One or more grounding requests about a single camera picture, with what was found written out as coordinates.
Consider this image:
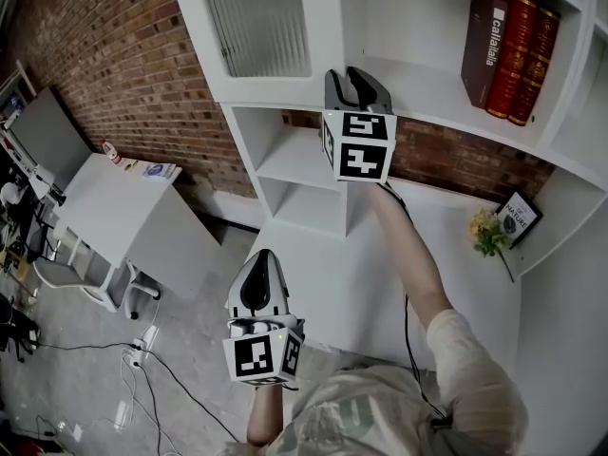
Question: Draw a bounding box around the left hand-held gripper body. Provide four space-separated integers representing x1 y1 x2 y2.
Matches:
221 313 306 387

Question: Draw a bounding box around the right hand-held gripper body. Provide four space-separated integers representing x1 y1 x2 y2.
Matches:
321 106 398 183

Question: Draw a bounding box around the white cabinet door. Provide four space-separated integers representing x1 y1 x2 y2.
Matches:
168 0 347 107

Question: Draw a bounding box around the person's left forearm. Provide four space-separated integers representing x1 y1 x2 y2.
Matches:
246 384 286 448

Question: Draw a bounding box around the person's right forearm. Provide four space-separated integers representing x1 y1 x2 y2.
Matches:
368 181 453 337

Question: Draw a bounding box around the white hutch shelving unit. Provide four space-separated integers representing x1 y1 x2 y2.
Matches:
168 0 608 278

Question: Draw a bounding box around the white power strip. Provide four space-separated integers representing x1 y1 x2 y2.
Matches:
131 323 162 369

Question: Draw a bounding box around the person's beige shirt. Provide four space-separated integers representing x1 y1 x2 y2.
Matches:
221 308 529 456

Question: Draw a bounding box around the white side table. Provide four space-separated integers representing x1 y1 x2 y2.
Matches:
51 152 224 314

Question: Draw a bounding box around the red book gold print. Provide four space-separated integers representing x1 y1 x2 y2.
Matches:
506 6 562 128
484 0 539 121

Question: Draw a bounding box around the blue white booklet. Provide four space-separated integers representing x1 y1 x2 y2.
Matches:
141 161 179 181

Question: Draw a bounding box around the yellow artificial flower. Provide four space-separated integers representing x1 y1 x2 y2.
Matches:
467 207 516 285

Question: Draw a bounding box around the white mesh office chair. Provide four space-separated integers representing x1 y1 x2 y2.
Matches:
31 248 163 322

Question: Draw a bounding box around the clear bottle red label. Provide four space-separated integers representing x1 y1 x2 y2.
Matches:
99 139 124 167

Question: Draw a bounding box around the grey partition panel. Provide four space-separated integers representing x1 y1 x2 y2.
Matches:
8 86 92 190

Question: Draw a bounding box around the black floor cable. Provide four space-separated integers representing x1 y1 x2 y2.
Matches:
27 341 258 456

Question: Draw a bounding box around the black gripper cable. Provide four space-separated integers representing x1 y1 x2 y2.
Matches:
381 181 453 429

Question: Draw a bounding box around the white floor cable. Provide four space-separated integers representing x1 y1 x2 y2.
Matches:
117 348 182 456

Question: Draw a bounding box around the black picture frame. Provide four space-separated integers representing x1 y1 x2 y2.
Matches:
494 188 544 251

